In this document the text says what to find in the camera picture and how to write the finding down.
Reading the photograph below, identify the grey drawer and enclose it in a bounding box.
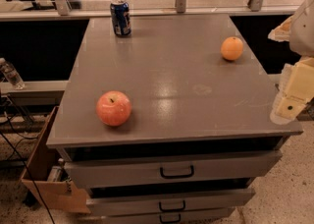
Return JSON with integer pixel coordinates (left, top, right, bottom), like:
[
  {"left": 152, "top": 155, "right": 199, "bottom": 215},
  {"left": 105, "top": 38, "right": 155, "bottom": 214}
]
[
  {"left": 86, "top": 189, "right": 255, "bottom": 216},
  {"left": 78, "top": 206, "right": 236, "bottom": 224},
  {"left": 65, "top": 150, "right": 282, "bottom": 189}
]

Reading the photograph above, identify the blue soda can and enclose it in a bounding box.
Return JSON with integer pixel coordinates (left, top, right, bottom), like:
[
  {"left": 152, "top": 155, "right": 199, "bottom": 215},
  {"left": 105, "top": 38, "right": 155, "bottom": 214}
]
[{"left": 110, "top": 0, "right": 131, "bottom": 36}]

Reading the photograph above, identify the clear plastic water bottle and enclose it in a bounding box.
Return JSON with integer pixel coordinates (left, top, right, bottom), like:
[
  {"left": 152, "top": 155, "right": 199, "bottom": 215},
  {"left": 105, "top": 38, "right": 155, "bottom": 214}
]
[{"left": 0, "top": 58, "right": 25, "bottom": 89}]

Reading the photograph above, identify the grey drawer cabinet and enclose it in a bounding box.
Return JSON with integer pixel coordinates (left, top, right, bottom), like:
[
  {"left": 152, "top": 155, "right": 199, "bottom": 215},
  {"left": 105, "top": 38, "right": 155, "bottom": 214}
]
[{"left": 45, "top": 13, "right": 304, "bottom": 224}]

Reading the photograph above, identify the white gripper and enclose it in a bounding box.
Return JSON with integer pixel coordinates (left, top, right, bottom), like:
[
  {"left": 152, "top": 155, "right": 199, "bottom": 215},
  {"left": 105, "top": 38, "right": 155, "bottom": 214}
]
[{"left": 268, "top": 0, "right": 314, "bottom": 125}]

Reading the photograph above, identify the bottom grey drawer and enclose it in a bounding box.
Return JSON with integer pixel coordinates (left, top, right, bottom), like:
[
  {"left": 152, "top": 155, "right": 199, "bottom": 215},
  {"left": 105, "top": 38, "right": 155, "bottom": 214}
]
[{"left": 78, "top": 206, "right": 236, "bottom": 224}]

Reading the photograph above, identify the middle grey drawer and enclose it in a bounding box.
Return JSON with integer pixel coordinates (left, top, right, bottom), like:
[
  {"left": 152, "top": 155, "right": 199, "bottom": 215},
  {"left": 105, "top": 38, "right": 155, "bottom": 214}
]
[{"left": 86, "top": 189, "right": 255, "bottom": 216}]

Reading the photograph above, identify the red apple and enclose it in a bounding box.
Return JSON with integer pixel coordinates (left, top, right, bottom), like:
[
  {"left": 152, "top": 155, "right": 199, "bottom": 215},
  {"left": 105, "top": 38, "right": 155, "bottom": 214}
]
[{"left": 96, "top": 90, "right": 131, "bottom": 127}]

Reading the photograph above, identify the orange fruit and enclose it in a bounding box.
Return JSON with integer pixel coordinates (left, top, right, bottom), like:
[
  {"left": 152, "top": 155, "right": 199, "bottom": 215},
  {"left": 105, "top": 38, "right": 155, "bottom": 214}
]
[{"left": 221, "top": 36, "right": 243, "bottom": 61}]

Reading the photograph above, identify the brown cardboard box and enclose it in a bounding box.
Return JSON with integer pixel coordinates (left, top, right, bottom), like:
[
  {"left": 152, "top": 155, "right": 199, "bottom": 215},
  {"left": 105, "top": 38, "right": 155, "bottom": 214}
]
[{"left": 21, "top": 107, "right": 90, "bottom": 213}]

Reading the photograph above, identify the top grey drawer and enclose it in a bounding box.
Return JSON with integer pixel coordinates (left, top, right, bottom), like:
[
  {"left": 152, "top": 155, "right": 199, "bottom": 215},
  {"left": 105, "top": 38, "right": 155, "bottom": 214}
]
[{"left": 65, "top": 150, "right": 282, "bottom": 189}]

